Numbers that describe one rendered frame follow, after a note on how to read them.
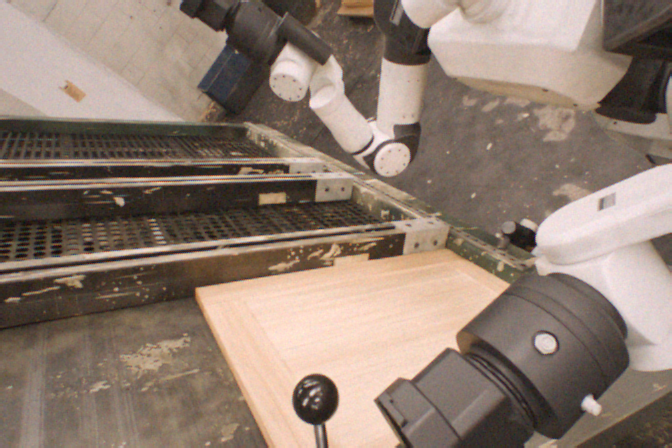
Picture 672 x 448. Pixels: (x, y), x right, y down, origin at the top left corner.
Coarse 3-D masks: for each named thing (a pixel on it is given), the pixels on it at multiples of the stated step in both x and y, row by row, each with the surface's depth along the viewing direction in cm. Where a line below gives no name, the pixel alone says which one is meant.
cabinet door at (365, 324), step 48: (240, 288) 73; (288, 288) 75; (336, 288) 77; (384, 288) 79; (432, 288) 81; (480, 288) 84; (240, 336) 61; (288, 336) 62; (336, 336) 64; (384, 336) 65; (432, 336) 67; (240, 384) 54; (288, 384) 53; (336, 384) 54; (384, 384) 55; (288, 432) 46; (336, 432) 47; (384, 432) 48
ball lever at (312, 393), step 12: (300, 384) 34; (312, 384) 34; (324, 384) 34; (300, 396) 33; (312, 396) 33; (324, 396) 33; (336, 396) 34; (300, 408) 33; (312, 408) 33; (324, 408) 33; (336, 408) 34; (312, 420) 33; (324, 420) 33; (324, 432) 34; (324, 444) 34
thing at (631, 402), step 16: (624, 384) 57; (640, 384) 58; (656, 384) 58; (608, 400) 54; (624, 400) 54; (640, 400) 55; (656, 400) 55; (592, 416) 51; (608, 416) 51; (624, 416) 52; (640, 416) 54; (576, 432) 48; (592, 432) 49; (608, 432) 50; (624, 432) 53
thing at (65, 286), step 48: (240, 240) 78; (288, 240) 82; (336, 240) 83; (384, 240) 90; (432, 240) 97; (0, 288) 57; (48, 288) 60; (96, 288) 64; (144, 288) 67; (192, 288) 71
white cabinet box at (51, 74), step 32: (0, 0) 325; (0, 32) 332; (32, 32) 341; (0, 64) 339; (32, 64) 348; (64, 64) 358; (96, 64) 368; (32, 96) 356; (64, 96) 366; (96, 96) 377; (128, 96) 388
